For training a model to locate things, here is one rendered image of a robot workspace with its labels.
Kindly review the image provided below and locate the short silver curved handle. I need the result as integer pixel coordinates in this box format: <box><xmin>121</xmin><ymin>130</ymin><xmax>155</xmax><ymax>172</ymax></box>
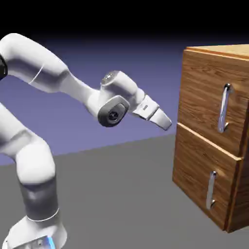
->
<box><xmin>205</xmin><ymin>171</ymin><xmax>217</xmax><ymax>210</ymax></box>

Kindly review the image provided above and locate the small wooden cabinet door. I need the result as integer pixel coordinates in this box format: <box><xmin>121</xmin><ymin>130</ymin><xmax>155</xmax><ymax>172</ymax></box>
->
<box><xmin>172</xmin><ymin>122</ymin><xmax>243</xmax><ymax>231</ymax></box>

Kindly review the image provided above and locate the light wood cabinet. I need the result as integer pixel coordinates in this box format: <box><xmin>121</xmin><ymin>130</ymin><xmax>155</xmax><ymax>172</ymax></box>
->
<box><xmin>172</xmin><ymin>44</ymin><xmax>249</xmax><ymax>233</ymax></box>

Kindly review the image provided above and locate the long silver curved handle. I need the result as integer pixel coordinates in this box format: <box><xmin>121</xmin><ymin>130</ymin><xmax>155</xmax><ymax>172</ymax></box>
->
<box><xmin>217</xmin><ymin>83</ymin><xmax>234</xmax><ymax>134</ymax></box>

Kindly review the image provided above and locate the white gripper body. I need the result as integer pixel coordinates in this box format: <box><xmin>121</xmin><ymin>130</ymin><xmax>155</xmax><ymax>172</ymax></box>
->
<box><xmin>149</xmin><ymin>108</ymin><xmax>173</xmax><ymax>131</ymax></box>

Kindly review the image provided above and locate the large wooden cabinet door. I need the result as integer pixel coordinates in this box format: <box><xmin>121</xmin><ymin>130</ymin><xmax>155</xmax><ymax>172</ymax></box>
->
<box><xmin>177</xmin><ymin>49</ymin><xmax>249</xmax><ymax>158</ymax></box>

